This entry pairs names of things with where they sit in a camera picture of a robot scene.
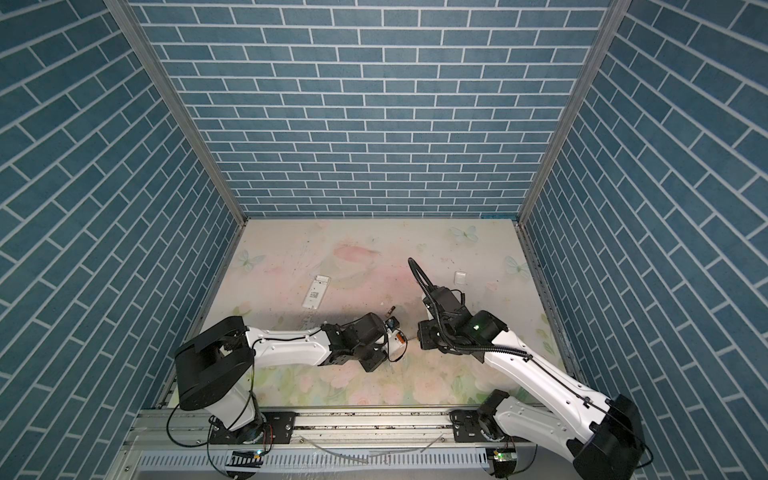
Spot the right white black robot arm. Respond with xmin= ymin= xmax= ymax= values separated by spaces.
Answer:
xmin=418 ymin=286 xmax=649 ymax=479

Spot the aluminium front rail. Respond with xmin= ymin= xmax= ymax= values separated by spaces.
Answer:
xmin=106 ymin=407 xmax=583 ymax=479

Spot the circuit board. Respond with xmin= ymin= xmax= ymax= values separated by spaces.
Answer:
xmin=489 ymin=448 xmax=518 ymax=463
xmin=225 ymin=451 xmax=264 ymax=470

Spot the right circuit board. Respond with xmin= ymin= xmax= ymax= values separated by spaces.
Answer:
xmin=489 ymin=448 xmax=518 ymax=463

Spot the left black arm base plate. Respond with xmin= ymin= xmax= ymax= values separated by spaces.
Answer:
xmin=208 ymin=411 xmax=297 ymax=447

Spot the white slotted cable duct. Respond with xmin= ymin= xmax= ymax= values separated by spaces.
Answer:
xmin=137 ymin=448 xmax=490 ymax=473

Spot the white remote with display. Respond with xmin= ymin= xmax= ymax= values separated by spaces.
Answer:
xmin=387 ymin=329 xmax=409 ymax=363

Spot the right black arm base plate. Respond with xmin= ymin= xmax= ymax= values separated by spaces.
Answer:
xmin=449 ymin=407 xmax=535 ymax=445

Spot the left circuit board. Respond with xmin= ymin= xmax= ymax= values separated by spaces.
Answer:
xmin=225 ymin=451 xmax=264 ymax=470

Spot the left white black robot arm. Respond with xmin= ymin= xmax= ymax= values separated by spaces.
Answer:
xmin=174 ymin=313 xmax=394 ymax=431

